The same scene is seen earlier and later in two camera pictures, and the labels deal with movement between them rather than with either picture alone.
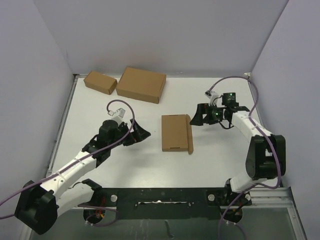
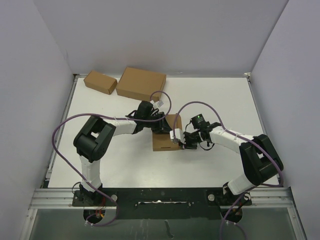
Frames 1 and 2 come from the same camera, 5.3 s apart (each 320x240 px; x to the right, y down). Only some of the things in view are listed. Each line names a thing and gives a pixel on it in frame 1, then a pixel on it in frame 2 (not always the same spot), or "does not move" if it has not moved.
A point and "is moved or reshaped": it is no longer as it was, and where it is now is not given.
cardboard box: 176,133 is moved or reshaped
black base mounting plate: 167,203 does not move
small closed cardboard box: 100,82 does not move
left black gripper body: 123,129 → 156,126
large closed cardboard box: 141,84 does not move
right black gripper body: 214,114 → 192,140
